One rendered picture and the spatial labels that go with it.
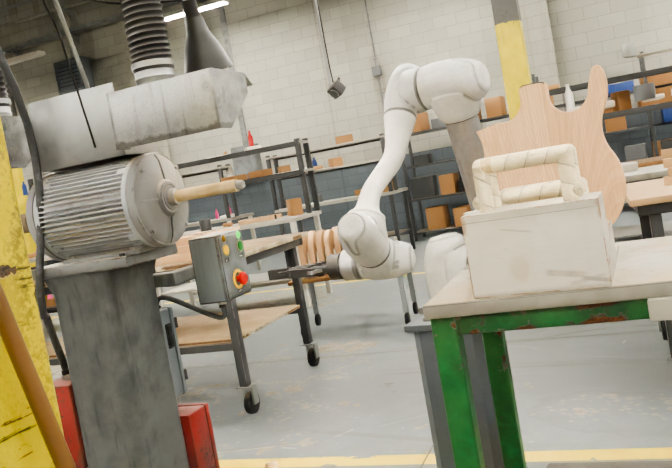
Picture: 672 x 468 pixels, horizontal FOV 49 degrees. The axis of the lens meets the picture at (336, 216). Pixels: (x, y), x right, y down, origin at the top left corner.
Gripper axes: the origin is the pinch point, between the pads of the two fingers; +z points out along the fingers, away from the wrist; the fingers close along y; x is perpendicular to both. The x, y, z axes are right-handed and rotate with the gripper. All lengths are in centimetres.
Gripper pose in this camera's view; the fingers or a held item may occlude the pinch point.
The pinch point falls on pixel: (279, 274)
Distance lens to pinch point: 220.9
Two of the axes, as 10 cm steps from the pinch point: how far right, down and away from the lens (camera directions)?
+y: 3.5, -1.2, 9.3
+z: -9.2, 1.4, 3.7
